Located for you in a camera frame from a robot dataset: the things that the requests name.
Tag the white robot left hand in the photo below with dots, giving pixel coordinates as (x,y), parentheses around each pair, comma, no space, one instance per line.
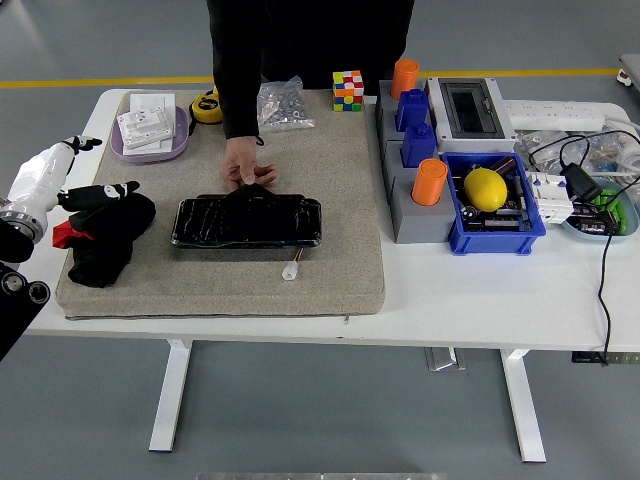
(40,170)

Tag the person's right hand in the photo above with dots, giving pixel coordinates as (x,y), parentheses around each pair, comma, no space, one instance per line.
(240,160)

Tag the black glossy panel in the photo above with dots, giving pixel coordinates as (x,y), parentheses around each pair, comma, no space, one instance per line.
(245,222)

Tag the black rag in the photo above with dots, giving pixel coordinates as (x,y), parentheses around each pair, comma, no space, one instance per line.
(110,235)

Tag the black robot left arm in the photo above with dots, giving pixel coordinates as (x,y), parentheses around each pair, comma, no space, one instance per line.
(15,300)

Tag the person's right forearm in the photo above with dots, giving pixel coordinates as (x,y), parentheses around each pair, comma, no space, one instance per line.
(240,100)

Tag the yellow tape measure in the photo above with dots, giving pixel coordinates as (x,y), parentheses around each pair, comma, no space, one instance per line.
(206,107)

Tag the purple tray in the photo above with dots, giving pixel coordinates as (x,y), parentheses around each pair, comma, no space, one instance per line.
(180,136)

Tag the clear bag of nuts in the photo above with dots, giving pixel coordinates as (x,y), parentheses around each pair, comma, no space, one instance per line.
(282,107)

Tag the grey-brown mat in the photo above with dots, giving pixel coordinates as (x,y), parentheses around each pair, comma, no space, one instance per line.
(325,200)

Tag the colourful puzzle cube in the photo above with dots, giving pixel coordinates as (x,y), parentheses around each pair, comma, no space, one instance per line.
(347,91)

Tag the person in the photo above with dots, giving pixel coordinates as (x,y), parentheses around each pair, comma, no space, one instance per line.
(325,40)

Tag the blue square peg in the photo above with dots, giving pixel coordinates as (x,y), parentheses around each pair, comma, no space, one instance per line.
(412,111)
(420,146)

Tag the orange cylinder peg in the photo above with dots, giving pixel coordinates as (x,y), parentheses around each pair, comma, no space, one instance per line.
(404,80)
(429,182)

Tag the grey peg holder block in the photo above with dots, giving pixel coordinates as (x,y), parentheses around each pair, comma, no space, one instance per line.
(415,225)

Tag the white electrical distribution box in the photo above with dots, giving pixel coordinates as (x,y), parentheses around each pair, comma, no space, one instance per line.
(470,107)

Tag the yellow lemon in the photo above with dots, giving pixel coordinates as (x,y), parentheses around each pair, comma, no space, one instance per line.
(485,189)

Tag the brown capacitor cylinder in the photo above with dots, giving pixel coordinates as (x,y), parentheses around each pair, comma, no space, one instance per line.
(502,165)

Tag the blue plastic bin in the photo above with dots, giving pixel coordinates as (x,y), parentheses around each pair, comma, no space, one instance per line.
(490,242)

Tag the white table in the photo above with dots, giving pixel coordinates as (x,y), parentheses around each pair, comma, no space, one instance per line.
(475,300)

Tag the clear bag of white parts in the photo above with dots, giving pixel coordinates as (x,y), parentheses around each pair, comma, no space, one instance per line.
(542,142)

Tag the white circuit breaker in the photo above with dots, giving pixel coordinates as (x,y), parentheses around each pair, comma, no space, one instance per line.
(550,197)

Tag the white power strip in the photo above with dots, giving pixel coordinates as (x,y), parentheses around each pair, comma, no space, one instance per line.
(550,114)

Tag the black power adapter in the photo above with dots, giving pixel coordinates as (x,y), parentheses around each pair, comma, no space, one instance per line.
(581,182)

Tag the dark electronic module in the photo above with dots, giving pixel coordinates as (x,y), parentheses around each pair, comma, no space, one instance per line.
(590,222)

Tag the clear bag of small parts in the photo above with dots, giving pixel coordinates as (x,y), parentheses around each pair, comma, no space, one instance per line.
(602,150)

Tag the green plastic parts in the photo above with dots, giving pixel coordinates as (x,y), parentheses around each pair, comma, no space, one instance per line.
(607,200)

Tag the light blue tray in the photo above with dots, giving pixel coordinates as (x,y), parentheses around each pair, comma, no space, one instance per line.
(631,220)

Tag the black box under table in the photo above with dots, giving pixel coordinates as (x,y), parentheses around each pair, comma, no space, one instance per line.
(585,357)

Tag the white cart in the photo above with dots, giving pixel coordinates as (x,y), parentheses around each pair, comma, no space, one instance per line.
(631,67)

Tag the white wall socket plate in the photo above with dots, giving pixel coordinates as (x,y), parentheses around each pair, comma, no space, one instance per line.
(155,148)
(152,100)
(145,125)

